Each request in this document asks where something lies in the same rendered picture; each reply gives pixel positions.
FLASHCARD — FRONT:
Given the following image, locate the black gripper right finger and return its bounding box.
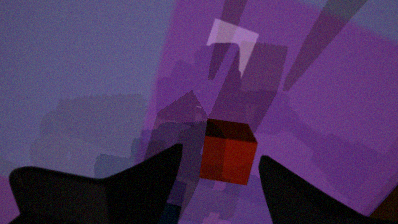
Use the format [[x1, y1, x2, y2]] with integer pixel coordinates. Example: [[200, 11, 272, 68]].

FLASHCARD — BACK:
[[258, 155, 398, 224]]

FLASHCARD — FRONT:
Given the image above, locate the blue cube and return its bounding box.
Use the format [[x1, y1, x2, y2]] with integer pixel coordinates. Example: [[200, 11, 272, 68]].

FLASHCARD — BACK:
[[158, 203, 181, 224]]

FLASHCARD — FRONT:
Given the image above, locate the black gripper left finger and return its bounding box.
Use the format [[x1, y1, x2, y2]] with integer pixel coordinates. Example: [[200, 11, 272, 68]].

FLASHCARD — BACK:
[[9, 143, 183, 224]]

